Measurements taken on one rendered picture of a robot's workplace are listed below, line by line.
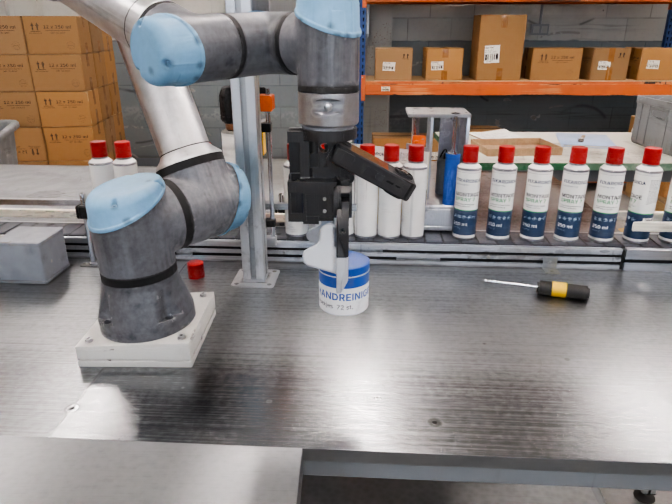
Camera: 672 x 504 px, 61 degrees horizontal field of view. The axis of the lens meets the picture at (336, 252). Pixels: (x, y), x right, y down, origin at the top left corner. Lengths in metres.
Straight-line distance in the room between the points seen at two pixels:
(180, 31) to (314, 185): 0.23
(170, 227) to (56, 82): 3.79
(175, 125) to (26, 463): 0.52
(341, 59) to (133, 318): 0.49
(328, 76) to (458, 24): 5.06
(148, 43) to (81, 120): 3.96
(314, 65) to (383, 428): 0.46
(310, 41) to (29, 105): 4.13
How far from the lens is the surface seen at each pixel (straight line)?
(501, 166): 1.26
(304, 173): 0.72
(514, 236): 1.34
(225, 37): 0.70
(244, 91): 1.09
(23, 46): 4.69
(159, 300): 0.91
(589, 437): 0.83
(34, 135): 4.77
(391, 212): 1.24
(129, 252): 0.88
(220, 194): 0.95
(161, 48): 0.66
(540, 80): 5.15
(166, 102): 0.97
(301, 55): 0.70
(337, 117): 0.69
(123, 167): 1.33
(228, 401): 0.84
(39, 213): 1.52
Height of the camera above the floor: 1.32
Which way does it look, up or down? 22 degrees down
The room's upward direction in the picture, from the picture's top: straight up
